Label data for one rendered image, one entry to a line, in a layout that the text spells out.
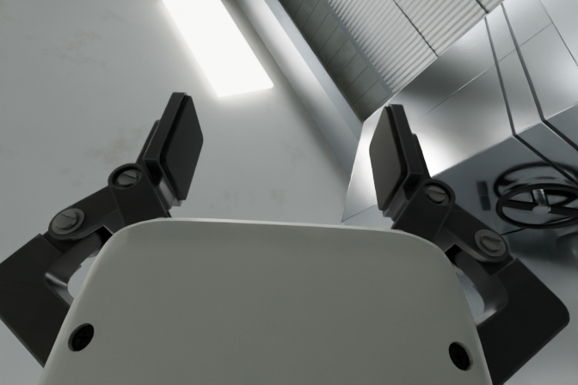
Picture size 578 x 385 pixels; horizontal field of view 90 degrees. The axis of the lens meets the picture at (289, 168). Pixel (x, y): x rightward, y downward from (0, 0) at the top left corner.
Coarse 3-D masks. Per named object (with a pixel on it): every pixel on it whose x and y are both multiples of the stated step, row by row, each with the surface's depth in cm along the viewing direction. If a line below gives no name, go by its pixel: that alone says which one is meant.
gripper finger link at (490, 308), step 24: (480, 264) 9; (504, 264) 9; (480, 288) 10; (504, 288) 9; (528, 288) 9; (504, 312) 8; (528, 312) 8; (552, 312) 8; (480, 336) 8; (504, 336) 8; (528, 336) 8; (552, 336) 8; (504, 360) 8; (528, 360) 8
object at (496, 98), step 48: (528, 0) 96; (480, 48) 106; (528, 48) 84; (432, 96) 118; (480, 96) 92; (528, 96) 75; (576, 96) 63; (432, 144) 100; (480, 144) 81; (528, 144) 73; (576, 144) 69; (480, 192) 90
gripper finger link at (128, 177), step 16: (112, 176) 10; (128, 176) 10; (144, 176) 10; (112, 192) 9; (128, 192) 9; (144, 192) 9; (128, 208) 9; (144, 208) 9; (160, 208) 9; (128, 224) 9
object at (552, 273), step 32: (576, 224) 84; (512, 256) 95; (544, 256) 87; (576, 256) 80; (576, 288) 76; (576, 320) 73; (544, 352) 75; (576, 352) 70; (512, 384) 78; (544, 384) 72; (576, 384) 67
